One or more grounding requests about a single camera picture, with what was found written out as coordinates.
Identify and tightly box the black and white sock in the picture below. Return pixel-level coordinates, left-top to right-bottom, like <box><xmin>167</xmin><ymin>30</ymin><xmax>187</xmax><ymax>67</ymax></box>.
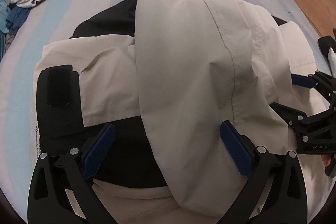
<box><xmin>318</xmin><ymin>36</ymin><xmax>335</xmax><ymax>77</ymax></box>

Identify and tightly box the teal clothes pile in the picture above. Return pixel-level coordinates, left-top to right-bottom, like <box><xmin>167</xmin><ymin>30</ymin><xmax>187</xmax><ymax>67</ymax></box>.
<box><xmin>1</xmin><ymin>0</ymin><xmax>31</xmax><ymax>59</ymax></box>

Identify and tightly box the striped pastel bed sheet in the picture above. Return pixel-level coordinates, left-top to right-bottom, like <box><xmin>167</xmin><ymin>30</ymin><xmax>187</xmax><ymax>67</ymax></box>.
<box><xmin>1</xmin><ymin>0</ymin><xmax>329</xmax><ymax>219</ymax></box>

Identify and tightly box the beige jacket with black lining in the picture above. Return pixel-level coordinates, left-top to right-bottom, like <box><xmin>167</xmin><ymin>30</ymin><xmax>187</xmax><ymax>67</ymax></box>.
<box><xmin>34</xmin><ymin>0</ymin><xmax>326</xmax><ymax>223</ymax></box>

